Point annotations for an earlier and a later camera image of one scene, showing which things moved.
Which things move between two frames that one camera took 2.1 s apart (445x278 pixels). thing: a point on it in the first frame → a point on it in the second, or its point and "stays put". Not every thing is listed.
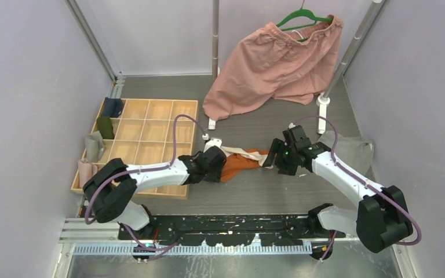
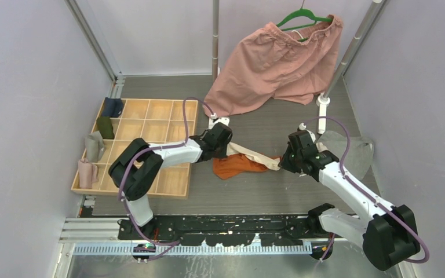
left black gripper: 215,176 → 222,154
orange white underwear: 237,159 stays put
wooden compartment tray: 150,132 stays put
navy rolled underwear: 112,108 stays put
